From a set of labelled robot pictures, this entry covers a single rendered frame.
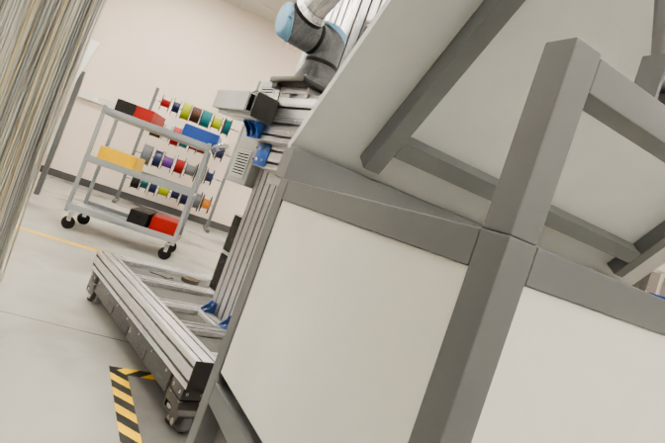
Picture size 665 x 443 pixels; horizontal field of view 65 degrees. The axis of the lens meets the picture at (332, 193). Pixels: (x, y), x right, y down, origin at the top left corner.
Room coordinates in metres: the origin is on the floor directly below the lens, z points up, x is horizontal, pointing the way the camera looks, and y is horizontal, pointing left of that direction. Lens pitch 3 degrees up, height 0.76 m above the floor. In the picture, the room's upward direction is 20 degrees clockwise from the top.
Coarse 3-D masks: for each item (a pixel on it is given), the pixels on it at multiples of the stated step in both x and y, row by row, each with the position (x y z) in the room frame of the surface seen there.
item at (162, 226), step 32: (96, 128) 3.96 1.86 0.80; (160, 128) 4.04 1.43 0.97; (192, 128) 4.13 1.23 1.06; (96, 160) 3.98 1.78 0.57; (128, 160) 4.10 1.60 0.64; (192, 192) 4.12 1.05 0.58; (64, 224) 3.99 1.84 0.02; (128, 224) 4.05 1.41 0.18; (160, 224) 4.15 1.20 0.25; (160, 256) 4.13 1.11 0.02
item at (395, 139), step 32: (512, 0) 0.83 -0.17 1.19; (480, 32) 0.86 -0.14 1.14; (448, 64) 0.89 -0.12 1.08; (416, 96) 0.95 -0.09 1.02; (384, 128) 1.01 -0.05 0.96; (416, 128) 0.98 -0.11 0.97; (384, 160) 1.03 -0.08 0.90; (416, 160) 1.04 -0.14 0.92; (448, 160) 1.07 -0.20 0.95; (480, 192) 1.13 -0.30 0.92; (544, 224) 1.24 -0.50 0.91; (576, 224) 1.25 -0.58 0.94; (640, 256) 1.39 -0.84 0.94
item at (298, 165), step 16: (288, 160) 1.01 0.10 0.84; (304, 160) 1.01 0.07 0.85; (320, 160) 1.03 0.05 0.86; (288, 176) 1.00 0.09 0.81; (304, 176) 1.02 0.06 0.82; (320, 176) 1.03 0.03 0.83; (336, 176) 1.05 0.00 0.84; (352, 176) 1.07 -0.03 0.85; (352, 192) 1.07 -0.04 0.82; (368, 192) 1.09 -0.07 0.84; (384, 192) 1.10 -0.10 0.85; (400, 192) 1.12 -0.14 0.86; (416, 208) 1.15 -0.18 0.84; (432, 208) 1.17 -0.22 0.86; (480, 224) 1.23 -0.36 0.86
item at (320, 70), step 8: (312, 56) 1.77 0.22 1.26; (304, 64) 1.78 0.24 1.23; (312, 64) 1.76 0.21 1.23; (320, 64) 1.76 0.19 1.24; (328, 64) 1.76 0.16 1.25; (296, 72) 1.80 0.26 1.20; (304, 72) 1.75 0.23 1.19; (312, 72) 1.76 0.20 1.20; (320, 72) 1.75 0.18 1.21; (328, 72) 1.77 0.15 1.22; (320, 80) 1.74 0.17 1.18; (328, 80) 1.76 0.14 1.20
